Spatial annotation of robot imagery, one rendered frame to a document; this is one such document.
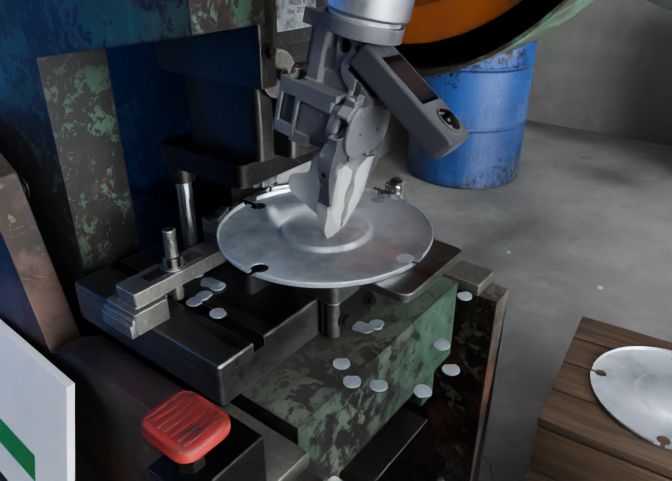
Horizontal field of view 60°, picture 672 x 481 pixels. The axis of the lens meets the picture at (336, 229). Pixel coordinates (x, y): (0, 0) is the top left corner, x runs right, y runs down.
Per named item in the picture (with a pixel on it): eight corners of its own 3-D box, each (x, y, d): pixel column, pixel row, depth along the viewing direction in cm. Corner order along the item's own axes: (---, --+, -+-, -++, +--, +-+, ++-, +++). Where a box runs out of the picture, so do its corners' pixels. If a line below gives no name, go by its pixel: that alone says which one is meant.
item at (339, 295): (455, 331, 81) (465, 245, 75) (402, 386, 71) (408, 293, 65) (316, 273, 95) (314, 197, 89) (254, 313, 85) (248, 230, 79)
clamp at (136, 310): (234, 281, 83) (228, 215, 78) (132, 340, 71) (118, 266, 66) (206, 267, 86) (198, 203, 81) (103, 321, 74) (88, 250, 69)
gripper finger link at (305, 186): (291, 217, 62) (307, 135, 57) (337, 241, 59) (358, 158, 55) (272, 226, 59) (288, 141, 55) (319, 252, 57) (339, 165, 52)
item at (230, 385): (418, 257, 101) (421, 226, 98) (222, 408, 69) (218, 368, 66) (287, 211, 117) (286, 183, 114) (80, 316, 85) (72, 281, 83)
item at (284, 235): (346, 319, 62) (346, 313, 61) (171, 239, 78) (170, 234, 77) (470, 222, 82) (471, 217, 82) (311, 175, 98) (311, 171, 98)
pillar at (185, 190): (201, 241, 87) (191, 151, 80) (190, 247, 85) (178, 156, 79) (191, 237, 88) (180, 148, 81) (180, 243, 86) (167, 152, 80)
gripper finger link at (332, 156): (334, 192, 58) (353, 108, 54) (348, 199, 57) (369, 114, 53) (305, 204, 54) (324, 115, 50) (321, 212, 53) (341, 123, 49)
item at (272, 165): (340, 164, 87) (340, 128, 85) (243, 209, 73) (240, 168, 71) (262, 142, 96) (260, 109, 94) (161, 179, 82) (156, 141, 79)
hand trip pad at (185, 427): (243, 475, 56) (237, 415, 52) (193, 521, 51) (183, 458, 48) (194, 440, 59) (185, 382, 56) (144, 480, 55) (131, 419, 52)
